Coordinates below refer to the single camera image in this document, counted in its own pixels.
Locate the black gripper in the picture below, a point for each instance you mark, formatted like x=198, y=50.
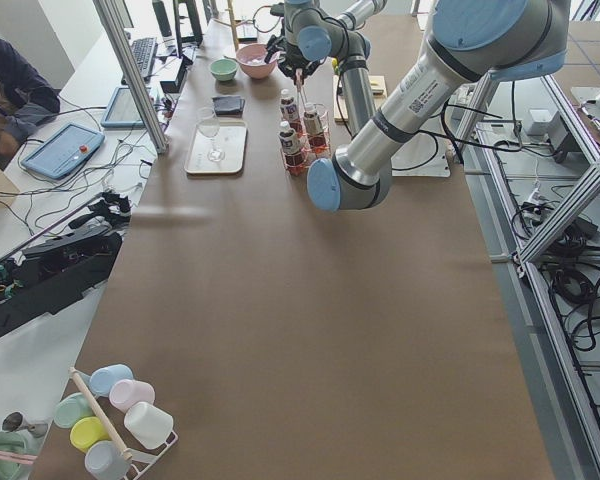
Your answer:
x=295, y=58

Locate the dark tea bottle white cap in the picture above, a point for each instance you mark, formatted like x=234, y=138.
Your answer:
x=289, y=110

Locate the copper wire bottle rack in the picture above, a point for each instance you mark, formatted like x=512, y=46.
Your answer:
x=309, y=156

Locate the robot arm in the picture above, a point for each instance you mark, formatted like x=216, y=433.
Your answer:
x=464, y=41

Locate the pink bowl with ice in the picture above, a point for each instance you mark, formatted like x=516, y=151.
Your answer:
x=253, y=60

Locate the green bowl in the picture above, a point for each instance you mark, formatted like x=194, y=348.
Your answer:
x=224, y=69

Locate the bamboo cutting board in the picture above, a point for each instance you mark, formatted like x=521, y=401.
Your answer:
x=379, y=92

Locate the folded grey cloth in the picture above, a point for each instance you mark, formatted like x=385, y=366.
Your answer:
x=228, y=105

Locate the wooden stand with round base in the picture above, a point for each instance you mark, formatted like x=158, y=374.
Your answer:
x=242, y=31

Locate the clear wine glass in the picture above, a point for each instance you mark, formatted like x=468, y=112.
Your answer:
x=208, y=125

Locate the cream rabbit tray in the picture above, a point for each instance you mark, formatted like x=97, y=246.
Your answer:
x=231, y=139

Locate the black keyboard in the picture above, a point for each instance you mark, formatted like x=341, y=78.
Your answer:
x=144, y=51

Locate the blue teach pendant far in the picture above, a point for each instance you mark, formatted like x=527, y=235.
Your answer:
x=121, y=111

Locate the blue teach pendant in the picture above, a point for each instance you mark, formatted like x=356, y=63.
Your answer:
x=65, y=151
x=121, y=111

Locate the blue teach pendant near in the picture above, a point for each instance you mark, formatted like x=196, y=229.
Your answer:
x=65, y=151

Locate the seated person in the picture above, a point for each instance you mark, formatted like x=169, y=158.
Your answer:
x=27, y=101

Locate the black equipment case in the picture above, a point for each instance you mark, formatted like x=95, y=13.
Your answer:
x=56, y=273

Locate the pink cup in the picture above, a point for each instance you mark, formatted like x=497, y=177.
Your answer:
x=126, y=393

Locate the light blue cup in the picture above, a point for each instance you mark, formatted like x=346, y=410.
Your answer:
x=103, y=379

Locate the white cup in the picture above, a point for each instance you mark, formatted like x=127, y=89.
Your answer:
x=150, y=425

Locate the green cup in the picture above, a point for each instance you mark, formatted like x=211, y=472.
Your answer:
x=70, y=410

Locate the yellow cup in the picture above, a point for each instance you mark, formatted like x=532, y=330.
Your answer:
x=86, y=432

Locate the grey cup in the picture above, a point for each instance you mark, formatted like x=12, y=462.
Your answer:
x=104, y=462

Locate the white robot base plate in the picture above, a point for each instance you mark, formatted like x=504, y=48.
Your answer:
x=423, y=156

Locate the aluminium frame post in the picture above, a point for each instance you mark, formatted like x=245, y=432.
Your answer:
x=113, y=27

